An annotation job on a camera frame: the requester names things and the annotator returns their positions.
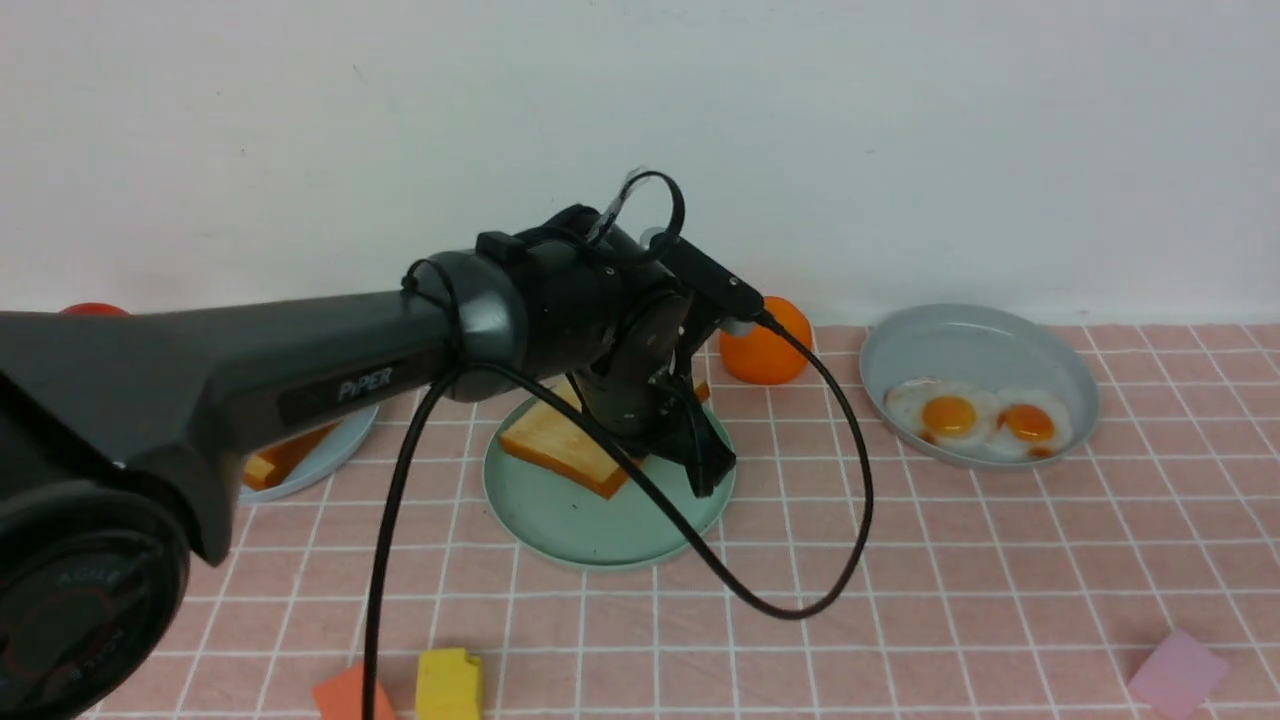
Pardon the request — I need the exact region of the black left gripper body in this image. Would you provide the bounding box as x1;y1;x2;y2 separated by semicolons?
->
579;290;698;441

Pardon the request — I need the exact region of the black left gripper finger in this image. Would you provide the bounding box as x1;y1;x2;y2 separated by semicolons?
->
650;386;736;498

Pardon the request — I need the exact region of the toast slice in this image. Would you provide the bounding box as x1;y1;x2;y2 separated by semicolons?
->
241;421;339;492
497;378;710;501

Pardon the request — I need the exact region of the fried egg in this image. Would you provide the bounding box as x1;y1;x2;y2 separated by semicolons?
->
984;387;1075;462
883;377;1001;452

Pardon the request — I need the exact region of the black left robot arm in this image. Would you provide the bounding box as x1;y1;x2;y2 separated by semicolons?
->
1;205;736;719

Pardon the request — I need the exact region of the orange fruit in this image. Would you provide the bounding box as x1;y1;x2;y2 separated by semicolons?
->
719;296;814;386

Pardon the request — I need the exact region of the teal centre plate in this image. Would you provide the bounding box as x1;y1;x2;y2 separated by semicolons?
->
483;437;739;571

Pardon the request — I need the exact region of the grey egg plate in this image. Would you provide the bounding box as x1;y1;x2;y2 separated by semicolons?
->
859;304;1101;470

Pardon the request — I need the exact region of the light blue bread plate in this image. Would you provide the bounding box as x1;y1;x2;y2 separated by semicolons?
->
239;405;379;505

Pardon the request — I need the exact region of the yellow block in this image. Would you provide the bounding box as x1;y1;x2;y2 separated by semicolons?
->
415;648;485;720

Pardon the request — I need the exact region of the orange block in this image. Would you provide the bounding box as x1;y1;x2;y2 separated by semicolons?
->
312;664;397;720

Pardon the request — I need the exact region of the red yellow apple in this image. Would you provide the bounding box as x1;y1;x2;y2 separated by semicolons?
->
60;302;129;316

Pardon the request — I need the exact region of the pink block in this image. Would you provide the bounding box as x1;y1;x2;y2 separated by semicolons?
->
1126;629;1230;719

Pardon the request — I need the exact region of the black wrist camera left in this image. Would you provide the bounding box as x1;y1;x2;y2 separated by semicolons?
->
660;234;765;323

